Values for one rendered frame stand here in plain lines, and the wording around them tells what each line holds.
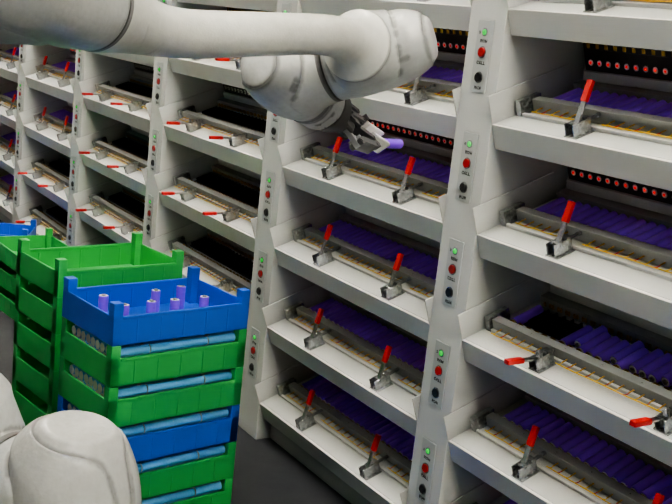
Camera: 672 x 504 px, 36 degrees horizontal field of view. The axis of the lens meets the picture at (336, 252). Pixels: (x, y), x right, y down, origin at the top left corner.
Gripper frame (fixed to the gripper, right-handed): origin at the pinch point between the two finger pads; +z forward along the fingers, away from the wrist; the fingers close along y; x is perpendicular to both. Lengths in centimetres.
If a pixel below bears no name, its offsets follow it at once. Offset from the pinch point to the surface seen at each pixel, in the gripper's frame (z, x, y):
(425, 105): 10.4, 9.5, -4.3
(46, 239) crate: 98, -137, -88
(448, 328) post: 12.5, -7.8, 34.3
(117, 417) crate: -9, -66, 21
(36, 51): 132, -133, -183
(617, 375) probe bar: -1, 16, 58
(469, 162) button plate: 3.0, 12.3, 13.4
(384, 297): 23.0, -19.0, 19.1
